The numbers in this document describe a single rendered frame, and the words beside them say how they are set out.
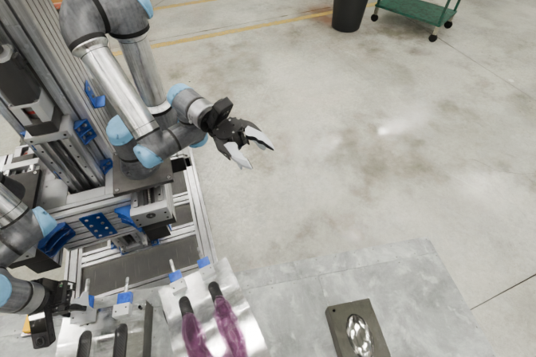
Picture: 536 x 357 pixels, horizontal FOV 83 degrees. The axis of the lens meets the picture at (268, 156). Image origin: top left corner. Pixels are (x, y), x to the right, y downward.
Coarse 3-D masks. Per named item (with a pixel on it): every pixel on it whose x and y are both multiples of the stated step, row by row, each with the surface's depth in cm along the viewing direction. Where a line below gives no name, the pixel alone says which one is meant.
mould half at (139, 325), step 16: (144, 304) 101; (64, 320) 98; (112, 320) 98; (128, 320) 98; (144, 320) 98; (64, 336) 95; (96, 336) 95; (112, 336) 95; (128, 336) 95; (144, 336) 96; (64, 352) 92; (96, 352) 93; (112, 352) 93; (128, 352) 93; (144, 352) 94
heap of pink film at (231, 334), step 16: (224, 304) 101; (192, 320) 97; (224, 320) 96; (192, 336) 93; (224, 336) 93; (240, 336) 94; (192, 352) 90; (208, 352) 92; (224, 352) 92; (240, 352) 92
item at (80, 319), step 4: (88, 280) 101; (88, 284) 100; (88, 288) 100; (88, 292) 99; (92, 296) 98; (92, 300) 98; (92, 304) 98; (92, 312) 96; (96, 312) 98; (72, 316) 93; (76, 316) 93; (80, 316) 93; (84, 316) 93; (88, 316) 94; (92, 316) 96; (72, 320) 93; (76, 320) 93; (80, 320) 92; (84, 320) 93; (88, 320) 94; (92, 320) 95; (80, 324) 96
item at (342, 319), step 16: (336, 304) 103; (352, 304) 103; (368, 304) 103; (336, 320) 100; (352, 320) 101; (368, 320) 100; (336, 336) 97; (352, 336) 99; (368, 336) 98; (352, 352) 94; (368, 352) 95; (384, 352) 94
